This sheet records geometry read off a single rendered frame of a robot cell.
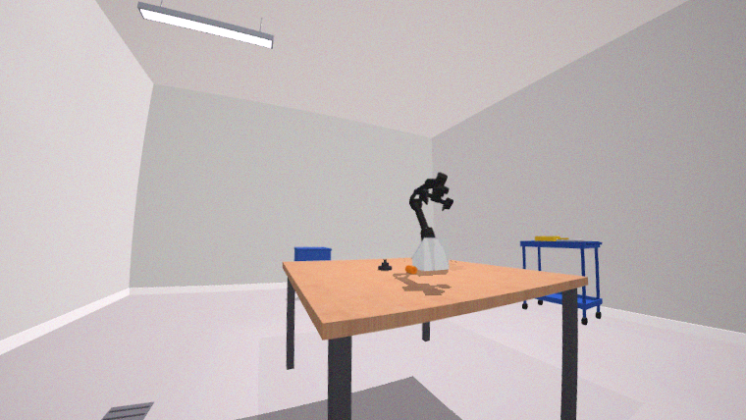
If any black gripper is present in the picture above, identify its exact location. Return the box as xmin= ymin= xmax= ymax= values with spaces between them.
xmin=419 ymin=188 xmax=453 ymax=211

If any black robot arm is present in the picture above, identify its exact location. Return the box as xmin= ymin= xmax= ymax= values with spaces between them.
xmin=409 ymin=172 xmax=449 ymax=241

